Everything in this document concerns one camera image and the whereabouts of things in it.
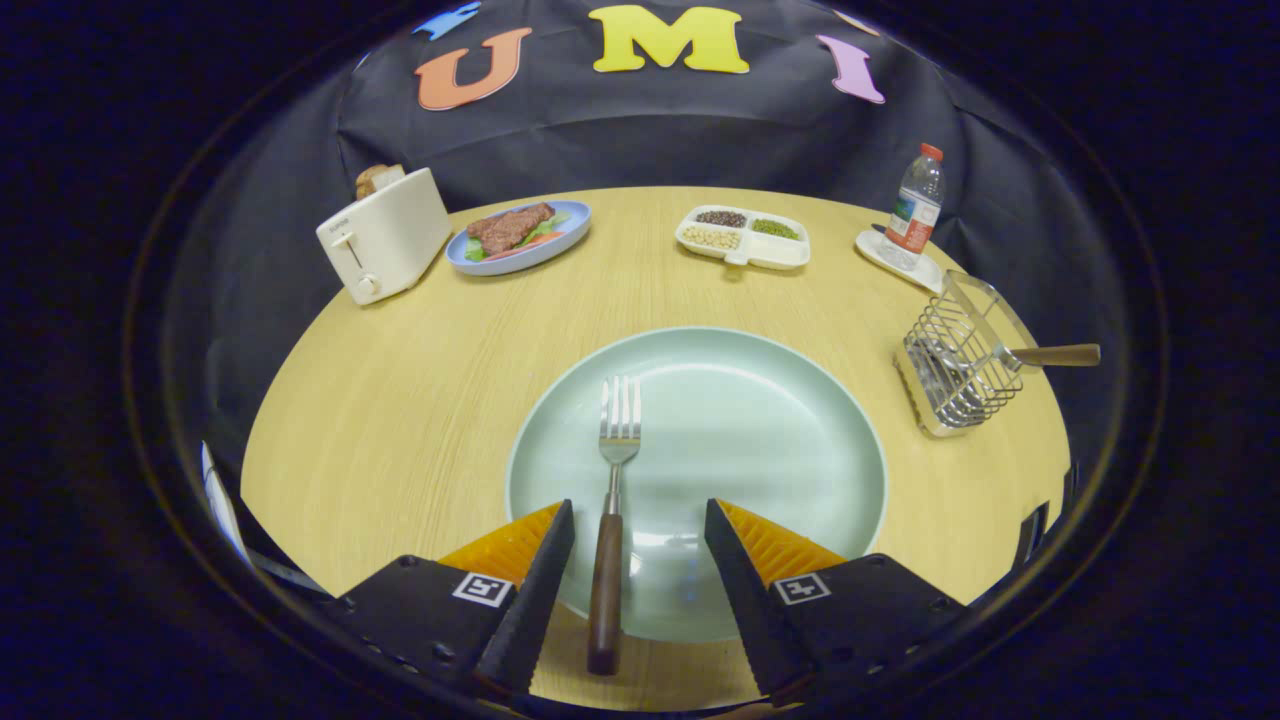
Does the white square coaster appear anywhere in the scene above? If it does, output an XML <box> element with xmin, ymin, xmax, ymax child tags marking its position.
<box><xmin>856</xmin><ymin>226</ymin><xmax>944</xmax><ymax>294</ymax></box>

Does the black backdrop cloth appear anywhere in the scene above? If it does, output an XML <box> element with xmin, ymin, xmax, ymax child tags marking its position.
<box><xmin>165</xmin><ymin>0</ymin><xmax>1131</xmax><ymax>501</ymax></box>

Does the white panel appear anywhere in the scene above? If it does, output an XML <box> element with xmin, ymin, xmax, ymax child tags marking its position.
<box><xmin>200</xmin><ymin>440</ymin><xmax>251</xmax><ymax>561</ymax></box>

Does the wooden-handled metal spoon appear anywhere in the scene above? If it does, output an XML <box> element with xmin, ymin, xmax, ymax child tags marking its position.
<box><xmin>920</xmin><ymin>340</ymin><xmax>1102</xmax><ymax>401</ymax></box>

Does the white toaster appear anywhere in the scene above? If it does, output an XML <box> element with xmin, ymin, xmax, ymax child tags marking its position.
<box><xmin>315</xmin><ymin>166</ymin><xmax>454</xmax><ymax>307</ymax></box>

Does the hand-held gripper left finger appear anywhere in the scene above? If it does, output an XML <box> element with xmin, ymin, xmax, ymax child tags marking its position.
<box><xmin>330</xmin><ymin>499</ymin><xmax>577</xmax><ymax>701</ymax></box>

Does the clear plastic water bottle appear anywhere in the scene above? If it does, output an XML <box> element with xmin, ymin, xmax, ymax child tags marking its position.
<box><xmin>880</xmin><ymin>143</ymin><xmax>946</xmax><ymax>273</ymax></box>

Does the pale green round plate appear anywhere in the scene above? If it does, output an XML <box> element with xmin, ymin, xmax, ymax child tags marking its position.
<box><xmin>505</xmin><ymin>327</ymin><xmax>889</xmax><ymax>643</ymax></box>

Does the small black box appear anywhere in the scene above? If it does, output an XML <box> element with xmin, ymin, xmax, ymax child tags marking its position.
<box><xmin>1015</xmin><ymin>503</ymin><xmax>1051</xmax><ymax>571</ymax></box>

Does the blue oval plate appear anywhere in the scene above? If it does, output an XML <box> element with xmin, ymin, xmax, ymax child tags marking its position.
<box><xmin>445</xmin><ymin>200</ymin><xmax>593</xmax><ymax>277</ymax></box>

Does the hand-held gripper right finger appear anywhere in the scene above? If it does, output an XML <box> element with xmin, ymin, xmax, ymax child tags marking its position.
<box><xmin>704</xmin><ymin>497</ymin><xmax>971</xmax><ymax>706</ymax></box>

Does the brown steak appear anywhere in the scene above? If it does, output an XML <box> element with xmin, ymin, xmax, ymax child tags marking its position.
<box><xmin>466</xmin><ymin>203</ymin><xmax>556</xmax><ymax>256</ymax></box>

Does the toasted bread slice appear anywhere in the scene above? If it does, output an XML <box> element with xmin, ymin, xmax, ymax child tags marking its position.
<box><xmin>355</xmin><ymin>164</ymin><xmax>406</xmax><ymax>201</ymax></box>

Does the white divided dish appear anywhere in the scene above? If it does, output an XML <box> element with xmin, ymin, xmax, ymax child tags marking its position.
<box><xmin>675</xmin><ymin>205</ymin><xmax>812</xmax><ymax>272</ymax></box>

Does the metal wire cutlery basket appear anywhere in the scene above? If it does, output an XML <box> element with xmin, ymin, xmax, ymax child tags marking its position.
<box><xmin>893</xmin><ymin>269</ymin><xmax>1041</xmax><ymax>439</ymax></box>

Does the wooden-handled metal fork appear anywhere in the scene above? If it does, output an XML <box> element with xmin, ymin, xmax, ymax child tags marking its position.
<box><xmin>586</xmin><ymin>375</ymin><xmax>643</xmax><ymax>677</ymax></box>

